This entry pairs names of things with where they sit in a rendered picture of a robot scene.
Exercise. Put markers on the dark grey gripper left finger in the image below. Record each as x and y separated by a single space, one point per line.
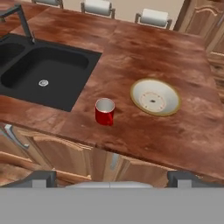
40 178

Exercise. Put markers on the black sink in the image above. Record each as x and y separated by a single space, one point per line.
43 71

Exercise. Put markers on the wooden cupboard door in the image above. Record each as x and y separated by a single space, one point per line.
62 154
140 170
13 148

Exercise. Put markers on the white bowl with gold rim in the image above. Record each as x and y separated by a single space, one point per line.
155 97

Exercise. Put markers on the red mug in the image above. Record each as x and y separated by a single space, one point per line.
104 112

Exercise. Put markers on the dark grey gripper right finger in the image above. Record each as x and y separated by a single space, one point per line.
183 178

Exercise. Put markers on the dark grey tap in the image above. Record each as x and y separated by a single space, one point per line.
20 22

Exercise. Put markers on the wooden cupboard run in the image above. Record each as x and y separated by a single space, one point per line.
205 26

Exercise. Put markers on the white stool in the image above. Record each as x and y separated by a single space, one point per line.
48 2
153 18
98 8

